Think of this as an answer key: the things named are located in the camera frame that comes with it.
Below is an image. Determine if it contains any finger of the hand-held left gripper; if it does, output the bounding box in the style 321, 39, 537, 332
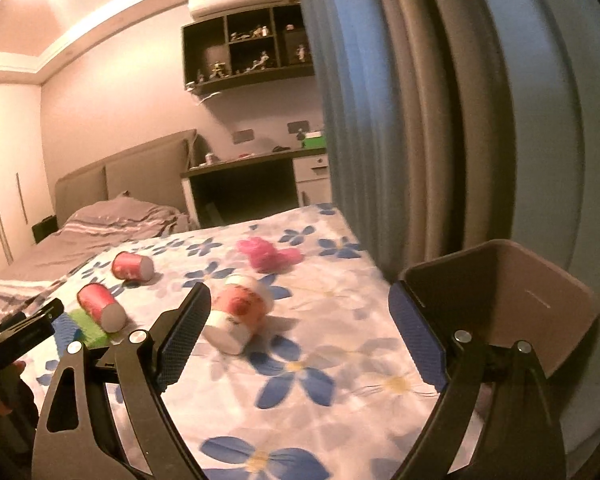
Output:
0, 298, 81, 361

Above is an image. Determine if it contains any dark wall shelf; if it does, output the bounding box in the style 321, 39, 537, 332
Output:
181, 2, 316, 96

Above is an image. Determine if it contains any blue grey curtain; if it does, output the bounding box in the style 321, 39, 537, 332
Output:
292, 0, 600, 456

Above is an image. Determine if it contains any pink plush toy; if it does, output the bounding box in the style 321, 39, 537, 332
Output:
236, 237, 305, 275

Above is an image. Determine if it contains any white wardrobe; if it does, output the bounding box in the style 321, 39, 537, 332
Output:
0, 82, 46, 281

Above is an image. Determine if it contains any blue floral bedsheet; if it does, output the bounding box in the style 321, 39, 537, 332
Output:
0, 202, 481, 480

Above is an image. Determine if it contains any white desk drawer unit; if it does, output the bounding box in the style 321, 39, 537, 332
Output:
294, 152, 332, 208

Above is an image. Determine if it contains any green sponge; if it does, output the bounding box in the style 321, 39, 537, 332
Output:
67, 310, 110, 348

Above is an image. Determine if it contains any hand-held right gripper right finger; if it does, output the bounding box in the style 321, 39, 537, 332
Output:
387, 280, 567, 480

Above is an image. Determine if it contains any dark top desk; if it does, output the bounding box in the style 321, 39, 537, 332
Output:
180, 146, 331, 228

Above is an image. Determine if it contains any padded brown headboard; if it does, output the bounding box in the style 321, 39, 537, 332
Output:
55, 129, 198, 228

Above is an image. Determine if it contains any dark bedside cabinet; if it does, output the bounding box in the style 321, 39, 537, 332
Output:
31, 216, 58, 245

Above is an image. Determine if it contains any red printed paper cup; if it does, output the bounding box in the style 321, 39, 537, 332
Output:
76, 283, 127, 333
111, 251, 155, 283
201, 274, 275, 356

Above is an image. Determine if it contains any group of small figurines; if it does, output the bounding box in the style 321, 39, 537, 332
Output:
195, 25, 311, 83

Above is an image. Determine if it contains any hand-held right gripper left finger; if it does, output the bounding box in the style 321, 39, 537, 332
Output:
31, 281, 213, 480

